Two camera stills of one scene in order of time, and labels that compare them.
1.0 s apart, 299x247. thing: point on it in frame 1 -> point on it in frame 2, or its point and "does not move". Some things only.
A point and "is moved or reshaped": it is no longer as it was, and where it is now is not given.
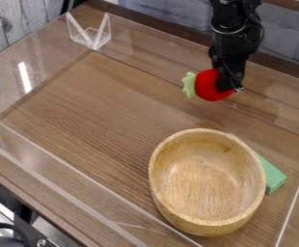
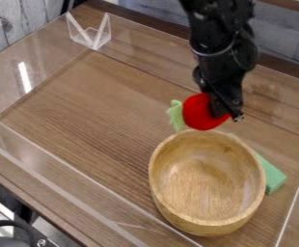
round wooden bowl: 206,182 does not move
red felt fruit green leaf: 204,85 is moved or reshaped
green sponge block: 274,175 does not move
